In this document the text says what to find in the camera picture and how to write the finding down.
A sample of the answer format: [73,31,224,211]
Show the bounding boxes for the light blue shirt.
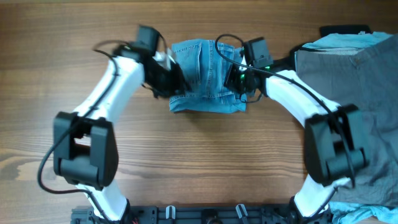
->
[295,32,397,223]

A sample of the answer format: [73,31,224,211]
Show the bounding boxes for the light blue denim jeans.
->
[169,39,247,114]

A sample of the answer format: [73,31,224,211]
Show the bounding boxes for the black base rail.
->
[70,203,299,224]

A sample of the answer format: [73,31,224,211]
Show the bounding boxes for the black cable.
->
[214,33,357,215]
[37,39,131,223]

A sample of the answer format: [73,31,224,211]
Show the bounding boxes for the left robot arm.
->
[49,25,190,223]

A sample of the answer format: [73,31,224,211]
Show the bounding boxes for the black garment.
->
[287,24,377,64]

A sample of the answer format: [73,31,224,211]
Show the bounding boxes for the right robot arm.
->
[224,37,370,223]

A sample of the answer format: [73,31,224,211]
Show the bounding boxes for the grey trousers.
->
[296,35,397,207]

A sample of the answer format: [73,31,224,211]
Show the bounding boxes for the left black cable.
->
[37,39,131,223]

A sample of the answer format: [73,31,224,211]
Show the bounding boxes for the right black cable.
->
[214,33,357,215]

